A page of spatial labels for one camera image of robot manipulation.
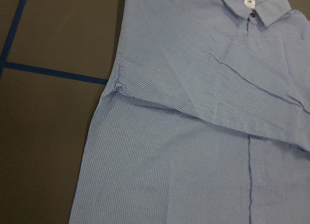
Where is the light blue striped shirt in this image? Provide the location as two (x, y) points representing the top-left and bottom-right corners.
(69, 0), (310, 224)

